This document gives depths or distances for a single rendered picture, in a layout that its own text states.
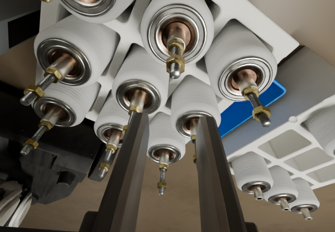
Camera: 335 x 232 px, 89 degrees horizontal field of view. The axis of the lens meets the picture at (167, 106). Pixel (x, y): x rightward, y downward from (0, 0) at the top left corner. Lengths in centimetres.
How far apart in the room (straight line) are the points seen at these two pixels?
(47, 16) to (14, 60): 39
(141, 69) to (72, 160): 45
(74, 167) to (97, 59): 45
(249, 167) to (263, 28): 36
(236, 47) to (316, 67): 31
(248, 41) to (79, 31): 24
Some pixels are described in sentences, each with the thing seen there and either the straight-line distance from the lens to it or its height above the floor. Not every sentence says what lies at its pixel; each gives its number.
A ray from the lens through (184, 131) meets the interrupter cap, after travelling 34.
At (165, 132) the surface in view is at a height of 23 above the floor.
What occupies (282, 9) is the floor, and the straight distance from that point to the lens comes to 54.
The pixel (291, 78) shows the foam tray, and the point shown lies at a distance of 56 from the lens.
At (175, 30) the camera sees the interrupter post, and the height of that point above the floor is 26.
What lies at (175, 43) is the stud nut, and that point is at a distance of 19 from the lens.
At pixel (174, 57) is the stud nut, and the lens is 16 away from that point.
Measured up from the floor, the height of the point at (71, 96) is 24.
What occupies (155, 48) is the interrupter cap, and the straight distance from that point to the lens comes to 24.
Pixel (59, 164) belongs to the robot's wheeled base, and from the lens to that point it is 66.
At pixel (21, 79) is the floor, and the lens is 77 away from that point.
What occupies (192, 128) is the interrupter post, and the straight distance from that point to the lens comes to 31.
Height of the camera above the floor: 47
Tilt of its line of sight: 49 degrees down
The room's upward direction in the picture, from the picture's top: 175 degrees counter-clockwise
